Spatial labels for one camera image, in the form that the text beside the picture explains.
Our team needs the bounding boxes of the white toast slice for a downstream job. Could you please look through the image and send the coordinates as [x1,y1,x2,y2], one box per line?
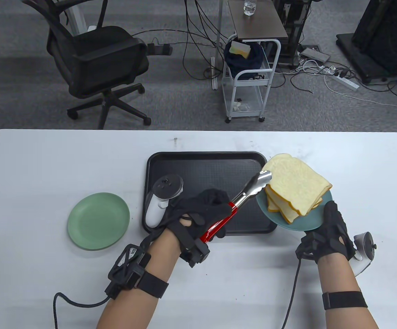
[263,154,333,217]
[269,192,301,225]
[266,187,282,212]

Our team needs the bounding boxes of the blue round plate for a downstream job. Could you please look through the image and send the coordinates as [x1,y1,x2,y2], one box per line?
[256,187,333,232]

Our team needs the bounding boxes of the white metal pole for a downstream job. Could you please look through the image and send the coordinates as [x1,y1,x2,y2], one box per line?
[212,0,225,90]

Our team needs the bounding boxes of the person's right hand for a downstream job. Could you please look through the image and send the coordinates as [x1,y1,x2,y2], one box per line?
[295,200,356,265]

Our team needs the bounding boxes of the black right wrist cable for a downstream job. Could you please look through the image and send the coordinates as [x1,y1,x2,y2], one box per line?
[281,259,301,329]

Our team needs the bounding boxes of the person's left forearm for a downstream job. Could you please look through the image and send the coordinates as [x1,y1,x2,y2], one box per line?
[97,228,182,329]

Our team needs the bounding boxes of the black hanging cable bundle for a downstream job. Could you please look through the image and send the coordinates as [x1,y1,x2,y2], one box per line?
[183,0,227,81]

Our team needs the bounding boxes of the black power strip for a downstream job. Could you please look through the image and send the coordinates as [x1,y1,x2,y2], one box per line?
[146,42,173,56]

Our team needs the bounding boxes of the person's left hand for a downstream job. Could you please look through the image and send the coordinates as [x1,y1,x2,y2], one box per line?
[150,188,232,268]

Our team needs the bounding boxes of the person's right forearm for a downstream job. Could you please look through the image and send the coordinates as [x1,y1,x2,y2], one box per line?
[317,255,380,329]

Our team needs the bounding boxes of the white desk leg column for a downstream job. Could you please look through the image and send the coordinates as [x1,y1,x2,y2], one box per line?
[65,0,84,35]

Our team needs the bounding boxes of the grey white controller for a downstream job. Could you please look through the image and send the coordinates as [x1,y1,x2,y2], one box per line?
[351,232,377,276]
[145,174,184,228]

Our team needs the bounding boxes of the black office chair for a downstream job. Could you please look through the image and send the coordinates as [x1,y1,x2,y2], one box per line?
[22,0,152,130]

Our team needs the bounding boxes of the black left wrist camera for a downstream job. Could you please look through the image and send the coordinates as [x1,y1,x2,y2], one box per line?
[104,244,170,300]

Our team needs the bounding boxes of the grey flat box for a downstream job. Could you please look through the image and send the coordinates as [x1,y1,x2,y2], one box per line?
[300,47,331,63]

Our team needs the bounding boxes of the red-handled steel kitchen tongs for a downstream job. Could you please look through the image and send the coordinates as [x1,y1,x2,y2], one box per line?
[199,170,273,243]

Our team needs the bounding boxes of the black metal rack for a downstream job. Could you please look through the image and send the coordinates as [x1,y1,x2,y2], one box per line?
[274,0,312,69]

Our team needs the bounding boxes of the green round plate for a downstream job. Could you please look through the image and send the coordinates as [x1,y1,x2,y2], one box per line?
[67,193,131,251]

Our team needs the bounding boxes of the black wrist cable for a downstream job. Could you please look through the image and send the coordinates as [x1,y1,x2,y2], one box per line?
[53,292,111,329]
[281,259,301,329]

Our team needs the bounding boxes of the white floor cable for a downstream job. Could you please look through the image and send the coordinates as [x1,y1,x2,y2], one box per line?
[324,74,397,107]

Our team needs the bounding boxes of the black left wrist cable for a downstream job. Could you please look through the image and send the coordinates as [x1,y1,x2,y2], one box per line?
[53,292,111,329]

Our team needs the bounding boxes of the white power strip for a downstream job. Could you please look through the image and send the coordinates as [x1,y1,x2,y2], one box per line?
[325,67,360,90]

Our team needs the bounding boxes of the white cart with brown top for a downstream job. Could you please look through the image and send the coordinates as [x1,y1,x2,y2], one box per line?
[221,0,289,123]

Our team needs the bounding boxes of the yellow sponge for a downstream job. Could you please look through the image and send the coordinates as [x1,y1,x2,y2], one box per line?
[229,41,251,58]

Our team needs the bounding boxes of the black plastic tray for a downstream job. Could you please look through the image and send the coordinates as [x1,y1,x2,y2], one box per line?
[142,151,278,235]

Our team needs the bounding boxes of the dark blue cloth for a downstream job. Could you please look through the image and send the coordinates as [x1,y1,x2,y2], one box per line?
[223,41,265,77]

